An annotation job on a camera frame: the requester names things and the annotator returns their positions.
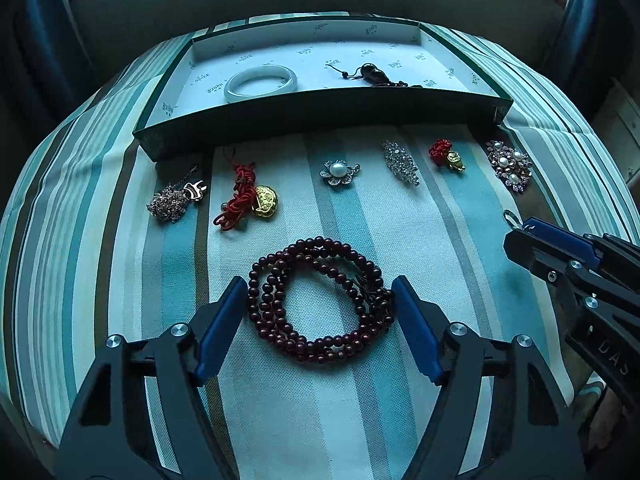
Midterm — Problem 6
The pearl flower brooch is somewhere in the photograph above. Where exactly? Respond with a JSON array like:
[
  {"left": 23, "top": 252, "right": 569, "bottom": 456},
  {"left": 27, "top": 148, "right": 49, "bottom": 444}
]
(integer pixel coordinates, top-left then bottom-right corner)
[{"left": 320, "top": 159, "right": 362, "bottom": 187}]

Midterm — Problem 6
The white jade bangle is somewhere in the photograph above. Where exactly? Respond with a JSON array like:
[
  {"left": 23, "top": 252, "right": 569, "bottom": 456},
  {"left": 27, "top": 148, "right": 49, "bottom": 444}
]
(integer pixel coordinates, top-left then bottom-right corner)
[{"left": 223, "top": 66, "right": 299, "bottom": 104}]

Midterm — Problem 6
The striped bed sheet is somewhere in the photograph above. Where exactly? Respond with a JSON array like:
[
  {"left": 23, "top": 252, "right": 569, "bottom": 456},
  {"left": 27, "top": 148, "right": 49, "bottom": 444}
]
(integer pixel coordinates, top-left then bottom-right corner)
[{"left": 0, "top": 15, "right": 640, "bottom": 480}]

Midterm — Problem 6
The green box with printed lining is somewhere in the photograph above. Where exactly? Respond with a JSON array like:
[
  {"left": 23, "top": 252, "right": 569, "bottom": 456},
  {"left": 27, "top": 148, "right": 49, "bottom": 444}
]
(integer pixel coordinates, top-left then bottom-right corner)
[{"left": 132, "top": 14, "right": 515, "bottom": 162}]

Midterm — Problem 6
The rhinestone leaf brooch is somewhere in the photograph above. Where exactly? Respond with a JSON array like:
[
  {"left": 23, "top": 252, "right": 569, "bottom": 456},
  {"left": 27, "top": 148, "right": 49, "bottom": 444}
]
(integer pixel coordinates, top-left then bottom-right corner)
[{"left": 381, "top": 140, "right": 420, "bottom": 183}]

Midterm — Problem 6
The dark pendant with cord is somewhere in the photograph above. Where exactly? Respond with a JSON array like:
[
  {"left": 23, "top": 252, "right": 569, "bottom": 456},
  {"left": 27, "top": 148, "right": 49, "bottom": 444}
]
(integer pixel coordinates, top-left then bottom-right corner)
[{"left": 325, "top": 61, "right": 423, "bottom": 89}]

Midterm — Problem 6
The beige cabinet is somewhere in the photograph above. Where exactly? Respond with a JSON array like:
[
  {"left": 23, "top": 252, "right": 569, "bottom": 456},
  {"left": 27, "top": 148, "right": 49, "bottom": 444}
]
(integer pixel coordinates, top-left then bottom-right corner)
[{"left": 592, "top": 77, "right": 640, "bottom": 186}]

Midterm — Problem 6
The pearl cluster brooch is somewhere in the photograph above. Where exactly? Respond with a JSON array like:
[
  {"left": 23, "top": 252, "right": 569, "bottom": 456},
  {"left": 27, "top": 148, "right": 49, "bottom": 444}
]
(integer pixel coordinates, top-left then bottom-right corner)
[{"left": 486, "top": 140, "right": 534, "bottom": 193}]

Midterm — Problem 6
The small red knot gold charm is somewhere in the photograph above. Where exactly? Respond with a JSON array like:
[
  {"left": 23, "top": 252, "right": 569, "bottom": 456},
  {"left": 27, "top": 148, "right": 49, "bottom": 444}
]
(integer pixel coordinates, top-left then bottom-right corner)
[{"left": 429, "top": 139, "right": 467, "bottom": 172}]

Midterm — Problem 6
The blue curtain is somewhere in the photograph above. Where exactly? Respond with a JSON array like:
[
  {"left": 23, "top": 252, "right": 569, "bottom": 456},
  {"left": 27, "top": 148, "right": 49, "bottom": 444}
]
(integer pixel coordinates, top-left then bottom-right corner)
[
  {"left": 547, "top": 0, "right": 626, "bottom": 76},
  {"left": 15, "top": 0, "right": 91, "bottom": 96}
]

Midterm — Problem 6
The red cord gold ingot charm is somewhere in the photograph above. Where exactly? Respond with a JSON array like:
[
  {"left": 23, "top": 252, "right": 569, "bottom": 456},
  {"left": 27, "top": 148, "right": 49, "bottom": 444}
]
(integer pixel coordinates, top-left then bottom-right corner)
[{"left": 213, "top": 147, "right": 279, "bottom": 233}]

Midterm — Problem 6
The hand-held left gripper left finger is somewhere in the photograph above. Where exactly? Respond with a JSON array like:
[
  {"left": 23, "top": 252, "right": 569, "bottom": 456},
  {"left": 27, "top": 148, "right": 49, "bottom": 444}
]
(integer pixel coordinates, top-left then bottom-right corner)
[{"left": 60, "top": 276, "right": 249, "bottom": 480}]

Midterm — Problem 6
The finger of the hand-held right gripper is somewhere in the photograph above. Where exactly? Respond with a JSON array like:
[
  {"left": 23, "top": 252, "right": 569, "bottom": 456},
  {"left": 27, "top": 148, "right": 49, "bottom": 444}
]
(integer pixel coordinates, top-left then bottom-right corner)
[
  {"left": 520, "top": 216, "right": 640, "bottom": 291},
  {"left": 504, "top": 230, "right": 640, "bottom": 333}
]

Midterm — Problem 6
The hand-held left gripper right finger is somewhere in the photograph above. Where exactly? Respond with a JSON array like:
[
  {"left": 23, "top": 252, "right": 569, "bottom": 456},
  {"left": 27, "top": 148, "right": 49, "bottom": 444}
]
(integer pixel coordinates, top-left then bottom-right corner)
[{"left": 391, "top": 275, "right": 586, "bottom": 480}]

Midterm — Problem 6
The gold chain with clasp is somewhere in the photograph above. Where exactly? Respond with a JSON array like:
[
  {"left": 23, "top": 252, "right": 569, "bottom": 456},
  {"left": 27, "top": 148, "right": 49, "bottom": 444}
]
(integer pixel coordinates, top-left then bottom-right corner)
[{"left": 146, "top": 162, "right": 208, "bottom": 222}]

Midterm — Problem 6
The dark red bead necklace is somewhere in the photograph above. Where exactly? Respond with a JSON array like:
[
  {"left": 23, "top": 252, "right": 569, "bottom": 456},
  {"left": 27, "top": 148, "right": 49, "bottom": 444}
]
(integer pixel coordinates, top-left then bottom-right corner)
[{"left": 247, "top": 236, "right": 396, "bottom": 363}]

